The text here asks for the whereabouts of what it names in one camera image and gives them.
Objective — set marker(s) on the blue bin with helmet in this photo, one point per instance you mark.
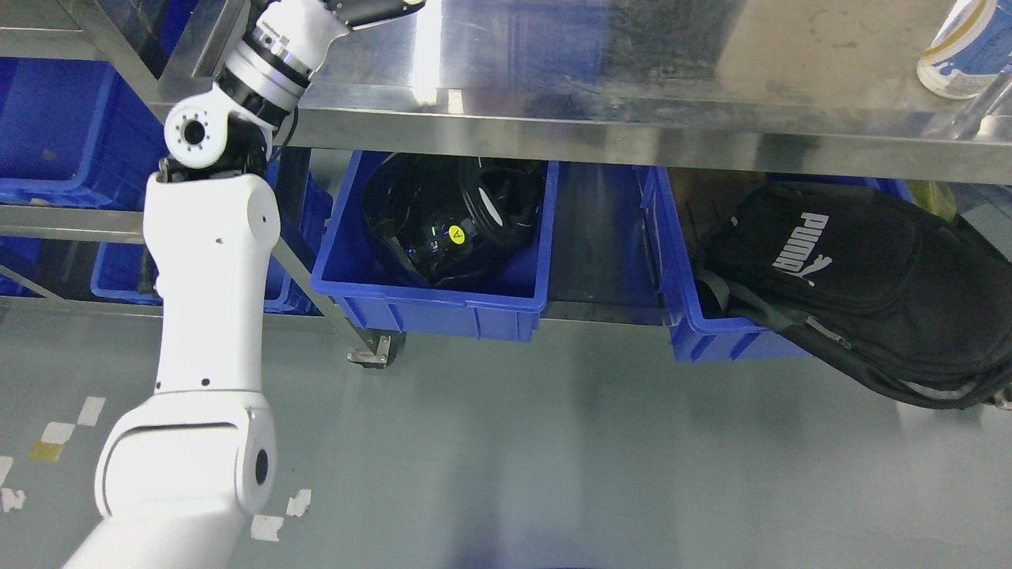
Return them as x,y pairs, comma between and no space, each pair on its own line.
507,307

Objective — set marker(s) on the blue bin lower far left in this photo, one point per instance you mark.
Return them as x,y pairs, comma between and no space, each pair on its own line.
117,275

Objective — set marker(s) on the black Puma backpack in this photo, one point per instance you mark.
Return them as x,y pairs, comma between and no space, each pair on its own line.
913,307

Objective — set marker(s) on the stainless steel work table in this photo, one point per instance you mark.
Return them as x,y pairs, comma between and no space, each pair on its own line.
823,87

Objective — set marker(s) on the black helmet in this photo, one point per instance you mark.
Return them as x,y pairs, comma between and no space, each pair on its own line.
448,222

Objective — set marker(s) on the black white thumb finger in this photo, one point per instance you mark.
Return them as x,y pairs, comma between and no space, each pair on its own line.
357,15

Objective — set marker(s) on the blue bin with backpack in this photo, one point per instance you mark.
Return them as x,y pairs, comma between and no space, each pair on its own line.
679,206

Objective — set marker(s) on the white blue bottle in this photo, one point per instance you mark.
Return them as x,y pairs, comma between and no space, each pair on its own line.
969,52

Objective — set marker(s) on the blue bin upper far left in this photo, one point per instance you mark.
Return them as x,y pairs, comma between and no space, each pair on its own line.
74,135

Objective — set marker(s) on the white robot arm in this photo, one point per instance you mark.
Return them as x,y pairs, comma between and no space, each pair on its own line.
183,474

